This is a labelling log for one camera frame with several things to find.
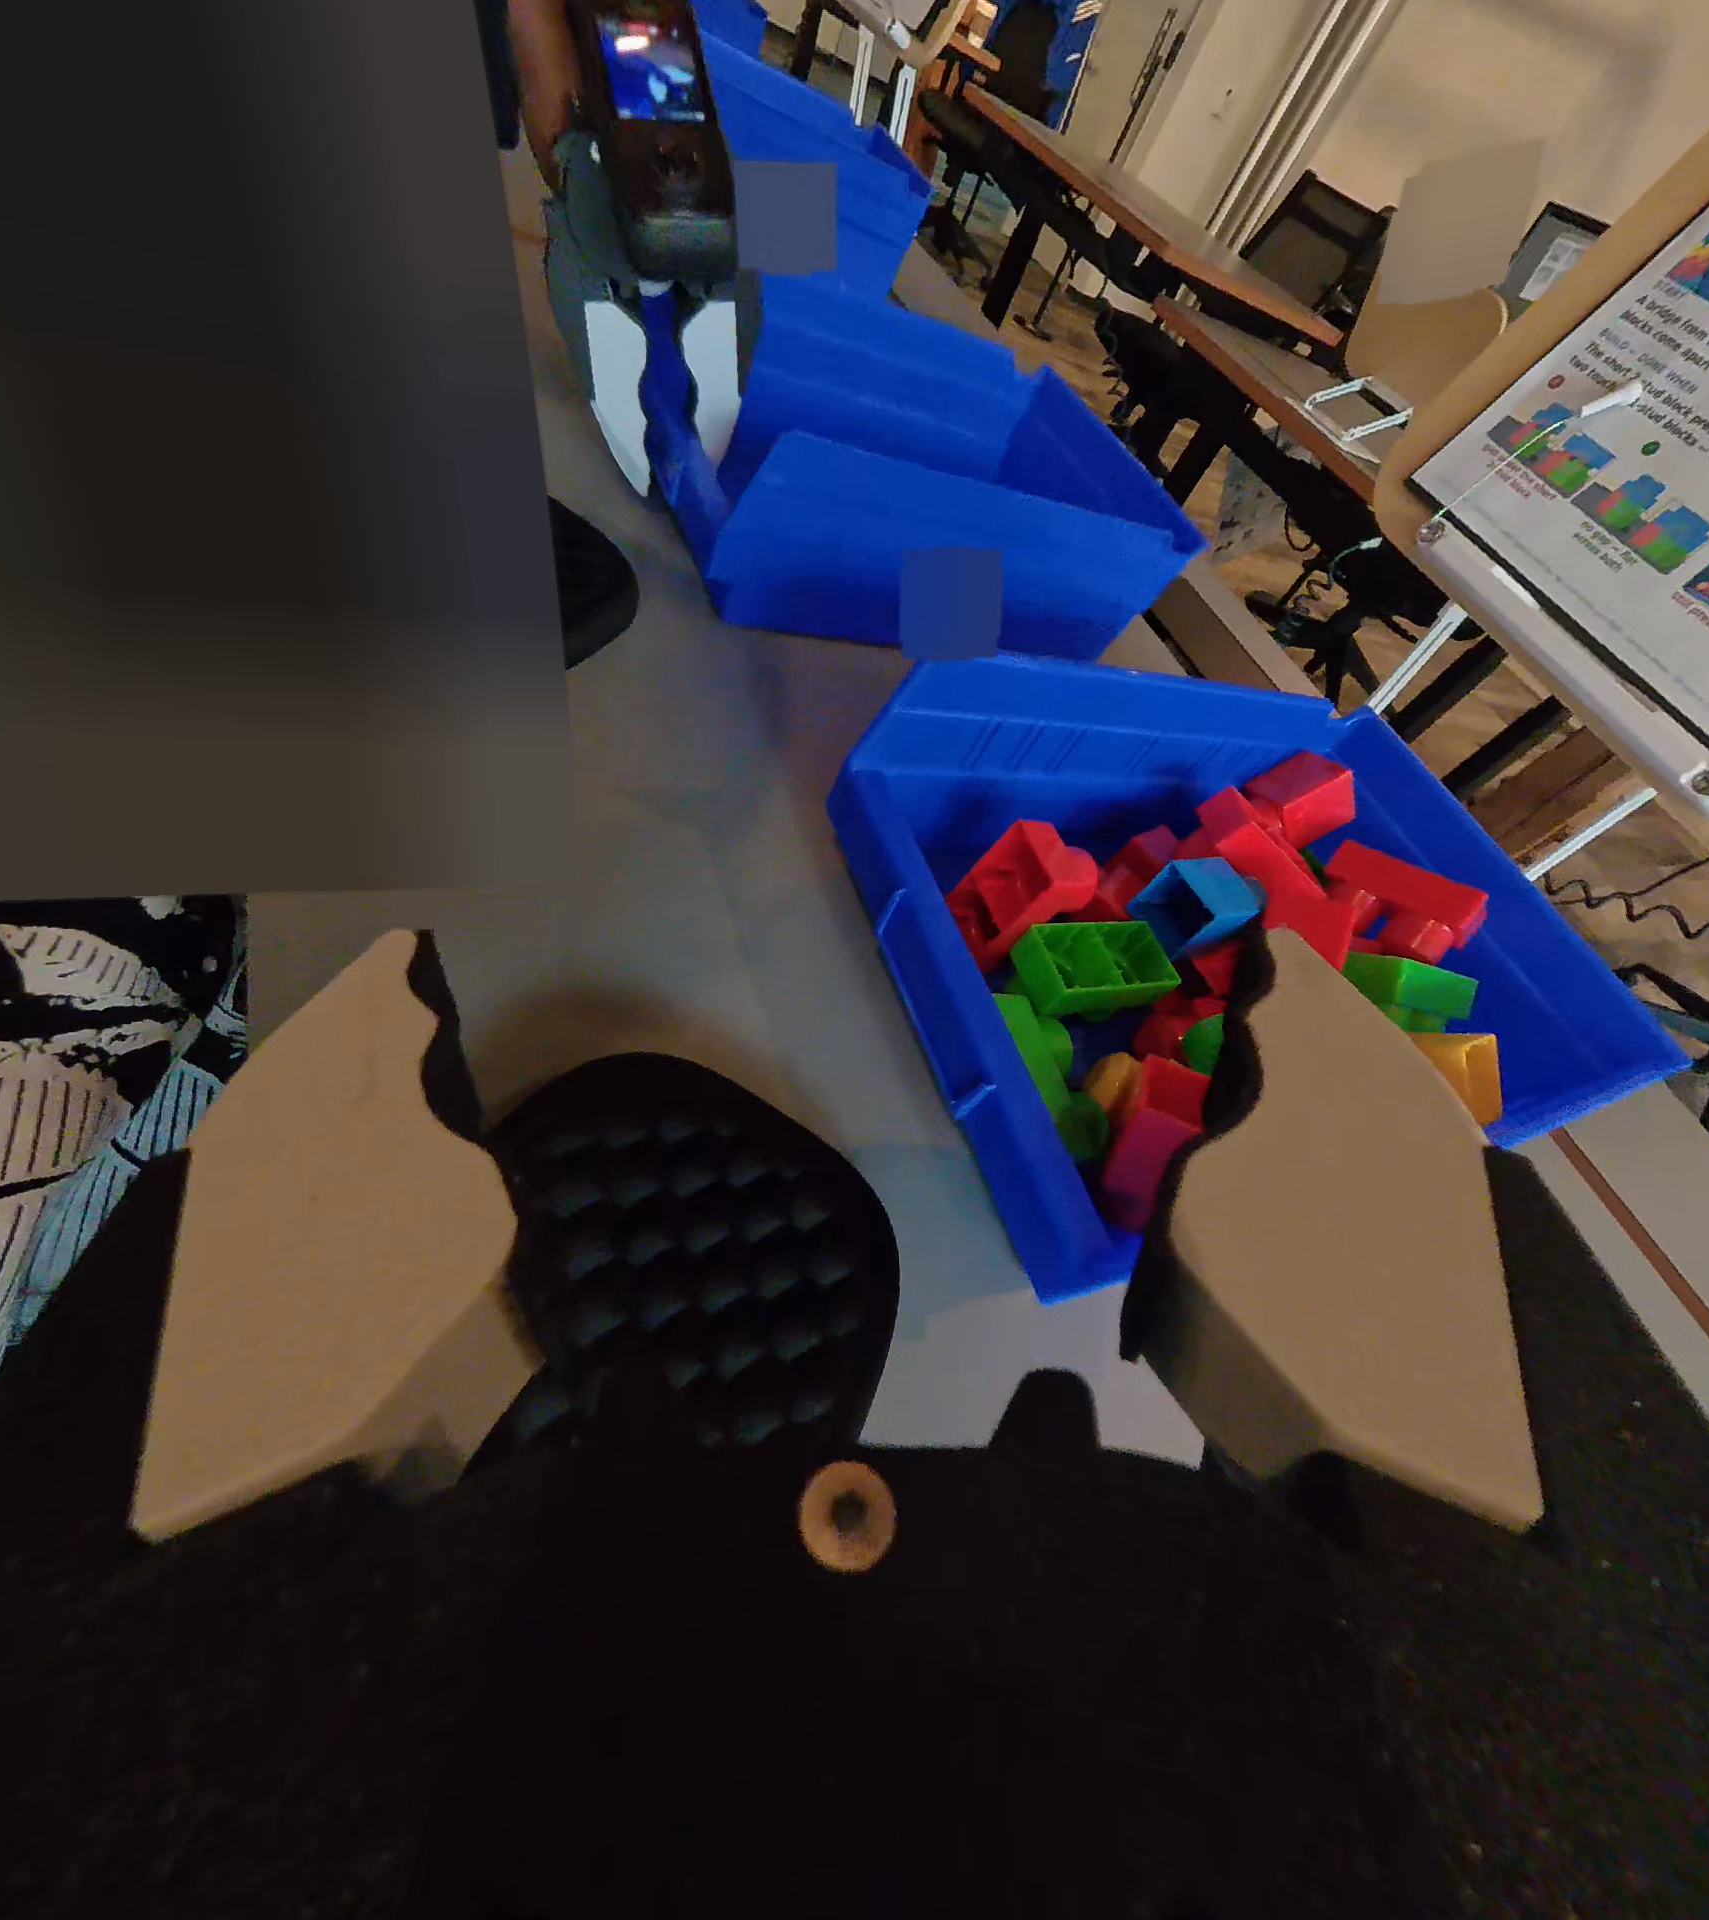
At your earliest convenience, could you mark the dark computer monitor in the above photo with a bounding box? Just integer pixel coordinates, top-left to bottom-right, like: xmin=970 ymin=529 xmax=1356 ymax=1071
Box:
xmin=1500 ymin=196 xmax=1612 ymax=303

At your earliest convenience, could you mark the printed instruction sheet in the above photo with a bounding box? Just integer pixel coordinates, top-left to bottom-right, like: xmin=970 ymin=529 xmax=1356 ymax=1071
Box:
xmin=1419 ymin=121 xmax=1709 ymax=738

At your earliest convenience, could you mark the chair with blue jacket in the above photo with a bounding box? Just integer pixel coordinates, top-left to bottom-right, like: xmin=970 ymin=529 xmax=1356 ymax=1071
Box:
xmin=981 ymin=0 xmax=1103 ymax=123

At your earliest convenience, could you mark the wooden background desk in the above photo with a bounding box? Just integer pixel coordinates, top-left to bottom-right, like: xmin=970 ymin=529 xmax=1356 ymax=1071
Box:
xmin=914 ymin=76 xmax=1350 ymax=378
xmin=1110 ymin=287 xmax=1516 ymax=709

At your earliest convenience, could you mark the blue plastic storage bin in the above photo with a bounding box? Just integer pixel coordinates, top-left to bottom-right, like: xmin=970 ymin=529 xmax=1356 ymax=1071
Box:
xmin=681 ymin=31 xmax=934 ymax=303
xmin=825 ymin=653 xmax=1697 ymax=1311

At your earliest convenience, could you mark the heap of assorted mega blocks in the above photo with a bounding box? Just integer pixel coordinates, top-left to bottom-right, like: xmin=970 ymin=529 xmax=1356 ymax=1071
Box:
xmin=944 ymin=745 xmax=1506 ymax=1239

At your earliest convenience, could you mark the beige chair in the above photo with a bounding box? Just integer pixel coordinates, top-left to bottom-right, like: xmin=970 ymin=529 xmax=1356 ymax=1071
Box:
xmin=1350 ymin=150 xmax=1552 ymax=423

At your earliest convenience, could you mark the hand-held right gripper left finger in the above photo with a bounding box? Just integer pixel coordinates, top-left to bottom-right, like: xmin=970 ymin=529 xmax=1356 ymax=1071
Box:
xmin=128 ymin=925 xmax=527 ymax=1549

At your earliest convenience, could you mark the black honeycomb rubber pad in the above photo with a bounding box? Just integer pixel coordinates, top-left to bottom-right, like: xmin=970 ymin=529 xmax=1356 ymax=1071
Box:
xmin=480 ymin=1050 xmax=906 ymax=1472

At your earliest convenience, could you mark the clear acrylic stand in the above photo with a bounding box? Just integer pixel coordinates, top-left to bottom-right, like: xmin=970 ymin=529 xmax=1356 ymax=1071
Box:
xmin=1298 ymin=367 xmax=1421 ymax=444

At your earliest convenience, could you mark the person's patterned garment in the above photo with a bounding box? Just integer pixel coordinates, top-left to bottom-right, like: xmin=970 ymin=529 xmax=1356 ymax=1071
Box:
xmin=0 ymin=894 xmax=251 ymax=1413

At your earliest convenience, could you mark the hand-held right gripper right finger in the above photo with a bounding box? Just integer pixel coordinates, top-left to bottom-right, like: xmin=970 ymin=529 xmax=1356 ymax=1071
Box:
xmin=1125 ymin=925 xmax=1552 ymax=1538

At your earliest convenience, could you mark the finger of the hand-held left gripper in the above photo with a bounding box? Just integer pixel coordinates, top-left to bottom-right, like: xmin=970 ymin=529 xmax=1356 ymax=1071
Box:
xmin=585 ymin=295 xmax=664 ymax=504
xmin=681 ymin=277 xmax=754 ymax=469

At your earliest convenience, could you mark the blue bin with white label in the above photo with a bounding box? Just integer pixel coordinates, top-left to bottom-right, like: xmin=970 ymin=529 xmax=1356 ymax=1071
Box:
xmin=644 ymin=265 xmax=1211 ymax=668

